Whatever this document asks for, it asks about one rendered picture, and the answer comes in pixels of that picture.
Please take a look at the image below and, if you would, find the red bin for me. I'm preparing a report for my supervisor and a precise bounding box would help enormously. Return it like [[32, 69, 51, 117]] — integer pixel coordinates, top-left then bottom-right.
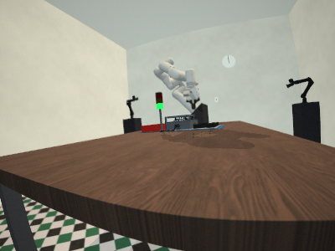
[[142, 124, 165, 132]]

